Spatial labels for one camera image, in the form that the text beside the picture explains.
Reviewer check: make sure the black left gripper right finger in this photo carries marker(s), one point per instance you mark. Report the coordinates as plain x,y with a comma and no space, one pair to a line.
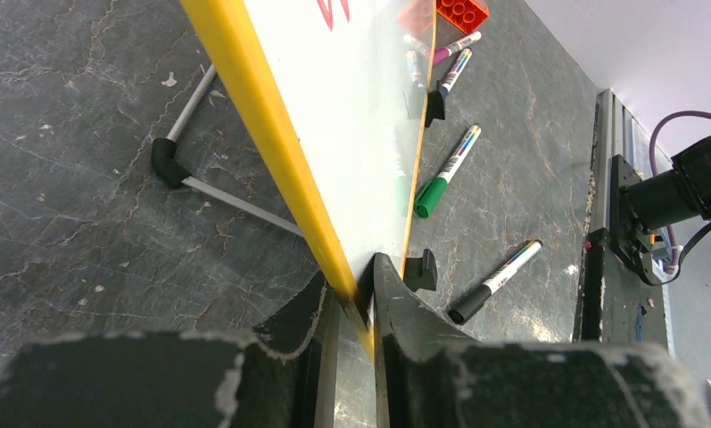
430,374

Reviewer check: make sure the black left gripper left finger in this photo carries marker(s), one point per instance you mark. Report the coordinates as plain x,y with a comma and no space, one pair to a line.
279,373

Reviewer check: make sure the yellow framed whiteboard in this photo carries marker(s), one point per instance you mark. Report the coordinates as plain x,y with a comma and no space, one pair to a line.
334,97

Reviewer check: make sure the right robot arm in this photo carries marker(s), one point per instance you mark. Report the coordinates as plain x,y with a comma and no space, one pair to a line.
638,208

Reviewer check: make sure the black capped marker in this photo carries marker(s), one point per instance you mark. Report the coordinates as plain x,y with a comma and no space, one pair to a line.
469,304

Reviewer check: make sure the green capped marker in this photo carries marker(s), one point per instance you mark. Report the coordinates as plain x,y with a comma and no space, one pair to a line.
431,193

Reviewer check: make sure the blue capped marker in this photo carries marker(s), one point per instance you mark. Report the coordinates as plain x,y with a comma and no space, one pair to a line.
452,75

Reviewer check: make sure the purple capped marker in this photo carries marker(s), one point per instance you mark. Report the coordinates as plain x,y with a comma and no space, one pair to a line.
442,54

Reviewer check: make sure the orange lego brick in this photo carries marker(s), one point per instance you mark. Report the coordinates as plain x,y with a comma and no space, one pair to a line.
465,15

